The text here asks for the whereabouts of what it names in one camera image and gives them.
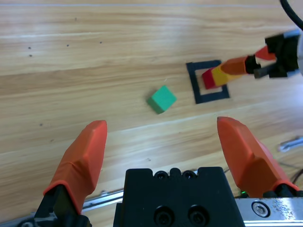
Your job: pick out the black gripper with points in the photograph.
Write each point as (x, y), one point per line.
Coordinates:
(286, 54)

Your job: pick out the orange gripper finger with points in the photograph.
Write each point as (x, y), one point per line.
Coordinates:
(80, 165)
(248, 160)

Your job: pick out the yellow wooden block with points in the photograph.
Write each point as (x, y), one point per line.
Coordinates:
(219, 76)

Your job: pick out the red wooden block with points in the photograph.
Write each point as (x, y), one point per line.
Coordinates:
(208, 79)

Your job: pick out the green wooden block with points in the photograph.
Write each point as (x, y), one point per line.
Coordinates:
(162, 99)

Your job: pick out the black tape square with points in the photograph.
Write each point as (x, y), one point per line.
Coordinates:
(196, 94)

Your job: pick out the metal table edge rail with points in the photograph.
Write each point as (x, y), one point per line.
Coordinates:
(292, 144)
(104, 201)

